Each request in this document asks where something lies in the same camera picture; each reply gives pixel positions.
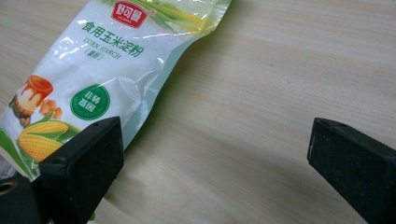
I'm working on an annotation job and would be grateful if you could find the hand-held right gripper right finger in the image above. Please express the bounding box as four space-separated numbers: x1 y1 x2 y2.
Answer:
306 117 396 224

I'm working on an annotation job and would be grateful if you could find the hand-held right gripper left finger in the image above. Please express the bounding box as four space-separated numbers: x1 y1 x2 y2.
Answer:
38 116 125 224

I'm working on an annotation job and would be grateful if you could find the white corn starch bag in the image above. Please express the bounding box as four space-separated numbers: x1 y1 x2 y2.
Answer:
0 0 233 183

